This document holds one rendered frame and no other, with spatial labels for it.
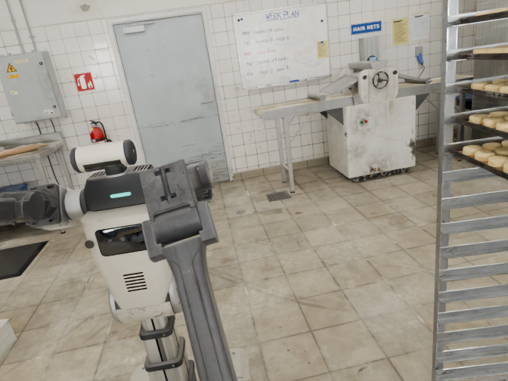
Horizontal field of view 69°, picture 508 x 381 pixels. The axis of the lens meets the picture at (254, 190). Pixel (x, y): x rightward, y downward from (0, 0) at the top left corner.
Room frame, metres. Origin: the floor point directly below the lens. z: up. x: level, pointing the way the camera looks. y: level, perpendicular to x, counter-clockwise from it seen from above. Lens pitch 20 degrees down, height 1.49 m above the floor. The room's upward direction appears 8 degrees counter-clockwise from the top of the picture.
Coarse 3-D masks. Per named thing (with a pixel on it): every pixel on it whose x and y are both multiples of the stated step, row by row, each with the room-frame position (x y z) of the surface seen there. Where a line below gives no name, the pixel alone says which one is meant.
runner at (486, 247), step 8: (496, 240) 1.08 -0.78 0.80; (504, 240) 1.08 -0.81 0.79; (440, 248) 1.09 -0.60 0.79; (448, 248) 1.09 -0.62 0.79; (456, 248) 1.09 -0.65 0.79; (464, 248) 1.09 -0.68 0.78; (472, 248) 1.09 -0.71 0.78; (480, 248) 1.09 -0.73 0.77; (488, 248) 1.08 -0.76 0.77; (496, 248) 1.08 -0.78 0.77; (504, 248) 1.07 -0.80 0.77; (448, 256) 1.07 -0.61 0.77; (456, 256) 1.07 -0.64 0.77; (464, 256) 1.06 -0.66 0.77
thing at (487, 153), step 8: (488, 144) 1.04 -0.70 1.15; (496, 144) 1.02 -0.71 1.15; (504, 144) 1.03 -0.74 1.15; (464, 152) 1.03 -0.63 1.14; (472, 152) 1.01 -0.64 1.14; (480, 152) 0.98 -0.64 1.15; (488, 152) 0.97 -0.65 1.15; (496, 152) 0.98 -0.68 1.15; (504, 152) 0.96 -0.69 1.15; (480, 160) 0.96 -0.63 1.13; (488, 160) 0.92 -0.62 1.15; (496, 160) 0.90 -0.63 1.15; (504, 160) 0.89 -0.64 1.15; (496, 168) 0.89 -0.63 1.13; (504, 168) 0.85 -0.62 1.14
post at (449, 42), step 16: (448, 0) 1.09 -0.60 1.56; (448, 32) 1.09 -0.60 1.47; (448, 48) 1.09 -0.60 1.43; (448, 64) 1.09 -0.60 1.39; (448, 80) 1.09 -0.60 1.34; (448, 96) 1.09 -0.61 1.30; (448, 112) 1.09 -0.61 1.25; (448, 128) 1.09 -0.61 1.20; (448, 160) 1.09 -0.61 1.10; (448, 192) 1.09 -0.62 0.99; (448, 240) 1.09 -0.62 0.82; (432, 352) 1.12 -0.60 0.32; (432, 368) 1.12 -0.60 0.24
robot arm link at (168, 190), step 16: (144, 176) 0.59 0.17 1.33; (160, 176) 0.59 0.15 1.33; (176, 176) 0.58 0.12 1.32; (192, 176) 0.80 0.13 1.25; (208, 176) 0.89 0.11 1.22; (144, 192) 0.57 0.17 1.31; (160, 192) 0.57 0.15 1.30; (176, 192) 0.57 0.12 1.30; (192, 192) 0.57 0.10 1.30; (160, 208) 0.55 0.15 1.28; (176, 208) 0.56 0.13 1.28; (192, 208) 0.55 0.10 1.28; (160, 224) 0.54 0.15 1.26; (176, 224) 0.54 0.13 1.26; (192, 224) 0.54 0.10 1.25; (160, 240) 0.53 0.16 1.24; (176, 240) 0.54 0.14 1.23
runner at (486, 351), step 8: (504, 344) 1.08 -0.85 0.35; (440, 352) 1.09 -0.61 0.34; (448, 352) 1.09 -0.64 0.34; (456, 352) 1.09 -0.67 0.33; (464, 352) 1.09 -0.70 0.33; (472, 352) 1.09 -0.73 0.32; (480, 352) 1.08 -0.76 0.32; (488, 352) 1.08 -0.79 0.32; (496, 352) 1.07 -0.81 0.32; (504, 352) 1.07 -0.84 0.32; (440, 360) 1.08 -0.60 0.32; (448, 360) 1.07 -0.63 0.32; (456, 360) 1.07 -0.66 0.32; (464, 360) 1.06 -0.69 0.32
